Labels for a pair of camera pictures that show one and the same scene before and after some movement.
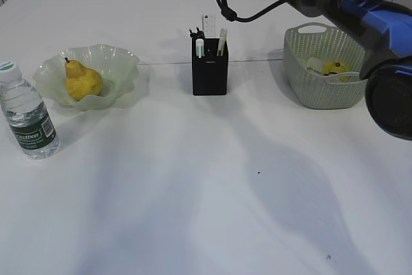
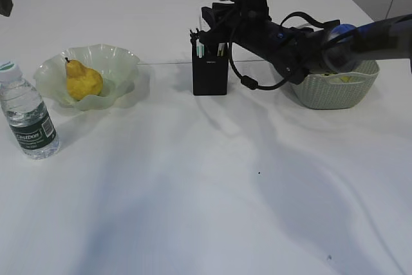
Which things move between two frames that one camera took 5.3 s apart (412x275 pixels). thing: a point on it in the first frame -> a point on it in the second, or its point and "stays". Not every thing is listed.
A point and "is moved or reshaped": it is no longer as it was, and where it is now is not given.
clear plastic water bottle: [28, 114] stays
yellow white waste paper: [325, 68] is moved or reshaped
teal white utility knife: [199, 47] stays
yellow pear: [81, 81] stays
